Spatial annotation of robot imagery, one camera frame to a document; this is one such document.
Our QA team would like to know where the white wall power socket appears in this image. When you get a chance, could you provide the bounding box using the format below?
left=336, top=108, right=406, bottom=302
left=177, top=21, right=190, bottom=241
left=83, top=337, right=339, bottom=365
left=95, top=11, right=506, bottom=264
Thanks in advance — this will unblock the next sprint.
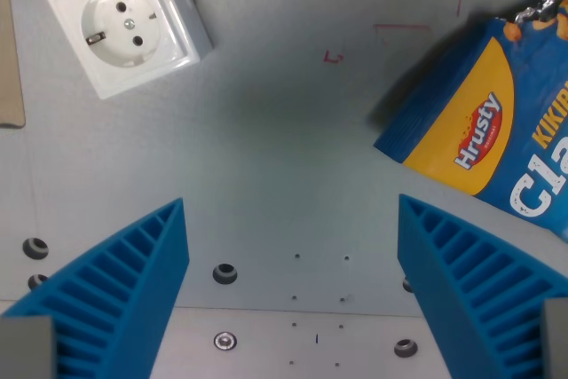
left=44, top=0, right=215, bottom=101

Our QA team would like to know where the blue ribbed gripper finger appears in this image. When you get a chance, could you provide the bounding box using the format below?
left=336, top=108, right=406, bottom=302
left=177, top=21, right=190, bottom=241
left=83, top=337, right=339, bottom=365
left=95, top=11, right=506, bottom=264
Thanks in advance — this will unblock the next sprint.
left=0, top=197, right=191, bottom=379
left=396, top=193, right=568, bottom=379

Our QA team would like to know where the blue Hrusty snack bag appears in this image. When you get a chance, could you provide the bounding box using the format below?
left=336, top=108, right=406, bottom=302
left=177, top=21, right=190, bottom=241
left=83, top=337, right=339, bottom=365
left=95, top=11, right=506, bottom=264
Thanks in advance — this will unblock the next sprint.
left=373, top=0, right=568, bottom=245

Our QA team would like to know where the silver hex bolt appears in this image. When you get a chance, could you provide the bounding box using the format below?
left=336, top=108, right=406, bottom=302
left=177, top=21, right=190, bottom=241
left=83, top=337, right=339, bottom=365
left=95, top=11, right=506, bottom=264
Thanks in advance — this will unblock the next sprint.
left=213, top=331, right=238, bottom=352

